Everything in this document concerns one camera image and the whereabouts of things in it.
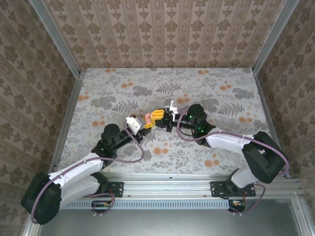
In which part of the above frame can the floral patterned tablecloth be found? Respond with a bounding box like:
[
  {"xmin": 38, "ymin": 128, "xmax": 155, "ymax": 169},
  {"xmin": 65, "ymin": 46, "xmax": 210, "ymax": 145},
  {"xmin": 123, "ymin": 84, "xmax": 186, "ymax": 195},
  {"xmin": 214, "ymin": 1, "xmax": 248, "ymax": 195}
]
[{"xmin": 60, "ymin": 67, "xmax": 283, "ymax": 174}]

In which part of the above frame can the grey metal sheet panel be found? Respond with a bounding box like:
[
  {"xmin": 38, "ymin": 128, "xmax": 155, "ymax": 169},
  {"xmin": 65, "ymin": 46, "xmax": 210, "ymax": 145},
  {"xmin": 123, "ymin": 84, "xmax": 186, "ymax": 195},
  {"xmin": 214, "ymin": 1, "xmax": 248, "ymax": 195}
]
[{"xmin": 36, "ymin": 199, "xmax": 307, "ymax": 236}]

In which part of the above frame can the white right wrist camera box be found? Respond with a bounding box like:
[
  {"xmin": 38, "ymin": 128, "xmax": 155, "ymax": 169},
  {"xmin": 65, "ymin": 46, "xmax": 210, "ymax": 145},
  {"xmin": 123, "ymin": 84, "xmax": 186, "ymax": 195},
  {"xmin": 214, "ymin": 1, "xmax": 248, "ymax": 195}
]
[{"xmin": 163, "ymin": 99, "xmax": 178, "ymax": 116}]

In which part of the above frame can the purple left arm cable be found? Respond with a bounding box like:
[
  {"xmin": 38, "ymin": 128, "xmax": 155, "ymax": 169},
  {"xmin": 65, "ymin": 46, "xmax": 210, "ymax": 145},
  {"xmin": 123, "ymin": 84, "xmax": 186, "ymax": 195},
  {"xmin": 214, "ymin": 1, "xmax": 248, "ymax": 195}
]
[{"xmin": 29, "ymin": 125, "xmax": 145, "ymax": 225}]

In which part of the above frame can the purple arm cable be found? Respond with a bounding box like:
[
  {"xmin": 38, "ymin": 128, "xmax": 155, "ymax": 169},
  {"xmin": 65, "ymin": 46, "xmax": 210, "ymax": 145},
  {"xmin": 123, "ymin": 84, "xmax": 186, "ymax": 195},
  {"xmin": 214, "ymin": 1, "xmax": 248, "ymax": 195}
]
[
  {"xmin": 176, "ymin": 106, "xmax": 290, "ymax": 215},
  {"xmin": 29, "ymin": 125, "xmax": 145, "ymax": 225}
]

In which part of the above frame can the aluminium table side rail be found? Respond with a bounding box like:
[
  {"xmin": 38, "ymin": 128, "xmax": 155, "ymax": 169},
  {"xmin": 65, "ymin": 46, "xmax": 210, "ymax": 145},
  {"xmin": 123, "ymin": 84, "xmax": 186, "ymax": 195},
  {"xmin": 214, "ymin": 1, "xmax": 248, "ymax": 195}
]
[
  {"xmin": 252, "ymin": 68, "xmax": 291, "ymax": 179},
  {"xmin": 46, "ymin": 70, "xmax": 87, "ymax": 179}
]

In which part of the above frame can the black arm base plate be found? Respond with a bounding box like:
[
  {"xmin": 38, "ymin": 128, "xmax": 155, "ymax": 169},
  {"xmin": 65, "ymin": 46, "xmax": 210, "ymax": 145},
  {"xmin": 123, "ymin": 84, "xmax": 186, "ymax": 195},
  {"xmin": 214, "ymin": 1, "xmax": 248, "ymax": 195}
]
[
  {"xmin": 98, "ymin": 181, "xmax": 124, "ymax": 198},
  {"xmin": 210, "ymin": 181, "xmax": 256, "ymax": 198}
]

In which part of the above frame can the aluminium mounting rail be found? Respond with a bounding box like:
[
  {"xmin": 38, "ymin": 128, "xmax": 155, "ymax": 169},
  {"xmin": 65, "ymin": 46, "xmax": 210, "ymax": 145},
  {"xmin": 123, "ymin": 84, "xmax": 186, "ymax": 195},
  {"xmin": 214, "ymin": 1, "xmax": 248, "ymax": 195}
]
[{"xmin": 36, "ymin": 173, "xmax": 301, "ymax": 199}]

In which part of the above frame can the black connector board with wires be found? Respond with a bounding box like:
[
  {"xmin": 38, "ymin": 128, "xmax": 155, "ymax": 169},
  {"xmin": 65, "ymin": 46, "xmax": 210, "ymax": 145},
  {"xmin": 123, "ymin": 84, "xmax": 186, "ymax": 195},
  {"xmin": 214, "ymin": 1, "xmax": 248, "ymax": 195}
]
[
  {"xmin": 91, "ymin": 200, "xmax": 114, "ymax": 214},
  {"xmin": 227, "ymin": 199, "xmax": 247, "ymax": 213}
]

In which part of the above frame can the grey slotted cable duct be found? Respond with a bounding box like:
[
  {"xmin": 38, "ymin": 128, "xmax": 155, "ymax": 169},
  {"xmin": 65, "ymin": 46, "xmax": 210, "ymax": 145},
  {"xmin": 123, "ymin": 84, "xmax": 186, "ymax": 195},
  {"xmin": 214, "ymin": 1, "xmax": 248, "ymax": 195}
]
[{"xmin": 60, "ymin": 199, "xmax": 230, "ymax": 210}]

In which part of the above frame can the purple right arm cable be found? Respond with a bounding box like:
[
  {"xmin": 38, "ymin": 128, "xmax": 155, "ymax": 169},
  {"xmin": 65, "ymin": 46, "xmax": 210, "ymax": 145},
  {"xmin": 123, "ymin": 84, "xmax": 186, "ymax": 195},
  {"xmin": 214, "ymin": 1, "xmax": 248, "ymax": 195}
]
[{"xmin": 176, "ymin": 106, "xmax": 290, "ymax": 215}]

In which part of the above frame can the aluminium frame post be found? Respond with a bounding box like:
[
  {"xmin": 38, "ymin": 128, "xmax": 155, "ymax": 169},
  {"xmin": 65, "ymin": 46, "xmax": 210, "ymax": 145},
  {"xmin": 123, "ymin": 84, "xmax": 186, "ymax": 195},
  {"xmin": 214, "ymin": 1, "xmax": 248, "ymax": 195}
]
[
  {"xmin": 252, "ymin": 0, "xmax": 300, "ymax": 74},
  {"xmin": 29, "ymin": 0, "xmax": 82, "ymax": 77}
]

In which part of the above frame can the aluminium lower frame rail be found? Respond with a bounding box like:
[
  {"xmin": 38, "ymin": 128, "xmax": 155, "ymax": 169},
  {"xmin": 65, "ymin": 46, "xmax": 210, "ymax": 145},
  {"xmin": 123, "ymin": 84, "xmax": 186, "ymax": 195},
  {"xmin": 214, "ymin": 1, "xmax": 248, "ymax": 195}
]
[
  {"xmin": 22, "ymin": 220, "xmax": 41, "ymax": 236},
  {"xmin": 291, "ymin": 196, "xmax": 311, "ymax": 236}
]

